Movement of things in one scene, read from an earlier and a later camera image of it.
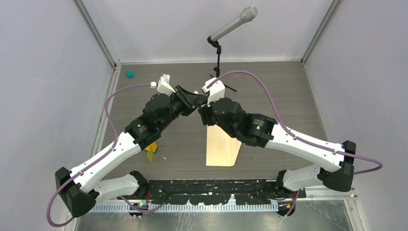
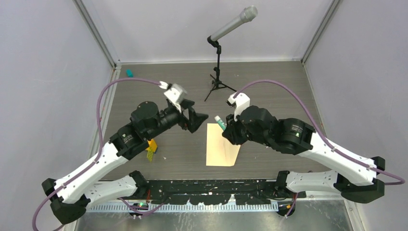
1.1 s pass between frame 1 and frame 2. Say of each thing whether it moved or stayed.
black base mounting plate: stayed
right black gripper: moved
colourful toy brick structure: stayed
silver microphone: stayed
